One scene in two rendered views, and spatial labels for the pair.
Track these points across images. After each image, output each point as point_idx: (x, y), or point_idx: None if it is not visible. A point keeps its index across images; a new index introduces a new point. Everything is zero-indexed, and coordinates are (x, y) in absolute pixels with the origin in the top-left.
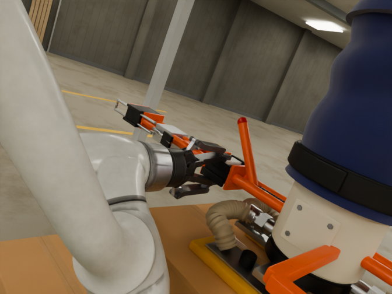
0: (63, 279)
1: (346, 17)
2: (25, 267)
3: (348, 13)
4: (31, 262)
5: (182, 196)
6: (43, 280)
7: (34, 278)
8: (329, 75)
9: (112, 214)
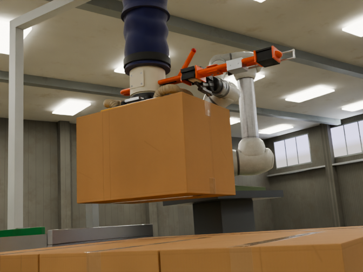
0: (318, 229)
1: (169, 14)
2: (353, 226)
3: (169, 16)
4: (357, 226)
5: (206, 95)
6: (327, 228)
7: (334, 228)
8: (167, 34)
9: (204, 96)
